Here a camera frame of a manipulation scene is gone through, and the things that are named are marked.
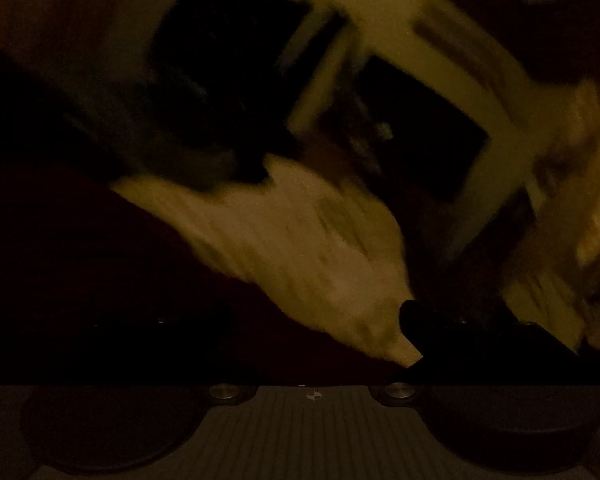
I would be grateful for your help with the white duvet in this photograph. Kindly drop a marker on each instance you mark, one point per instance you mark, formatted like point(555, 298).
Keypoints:
point(300, 245)

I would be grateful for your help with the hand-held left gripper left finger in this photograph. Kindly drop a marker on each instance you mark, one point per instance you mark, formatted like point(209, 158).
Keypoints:
point(165, 345)

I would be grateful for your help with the dark red garment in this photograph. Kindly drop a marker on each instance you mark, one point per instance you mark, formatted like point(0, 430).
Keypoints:
point(105, 280)

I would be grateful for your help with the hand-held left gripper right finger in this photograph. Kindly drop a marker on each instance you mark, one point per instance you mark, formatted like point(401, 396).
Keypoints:
point(460, 345)

